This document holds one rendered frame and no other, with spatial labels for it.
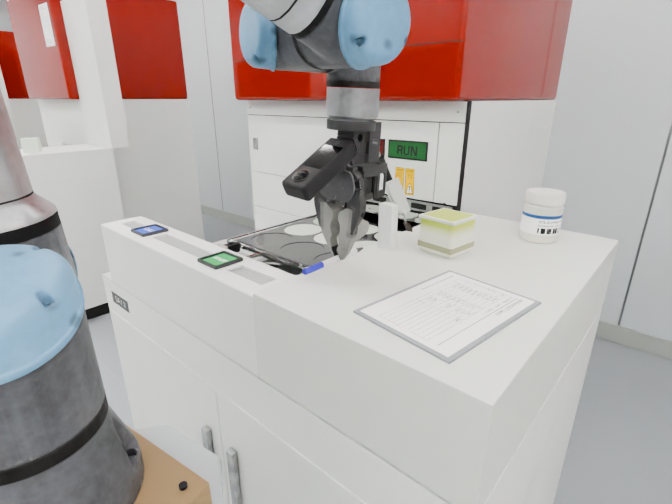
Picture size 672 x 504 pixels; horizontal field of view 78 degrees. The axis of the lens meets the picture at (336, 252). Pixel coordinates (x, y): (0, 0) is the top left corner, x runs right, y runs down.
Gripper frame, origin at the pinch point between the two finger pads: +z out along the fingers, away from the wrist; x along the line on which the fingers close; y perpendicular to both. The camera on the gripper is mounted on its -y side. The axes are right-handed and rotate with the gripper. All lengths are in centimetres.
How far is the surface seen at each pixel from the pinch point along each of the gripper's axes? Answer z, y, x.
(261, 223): 25, 48, 80
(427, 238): 0.1, 17.2, -6.6
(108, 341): 108, 18, 173
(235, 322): 10.4, -14.0, 8.0
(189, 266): 4.9, -14.0, 20.4
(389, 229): -1.0, 13.3, -0.9
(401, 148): -10, 48, 20
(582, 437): 97, 112, -33
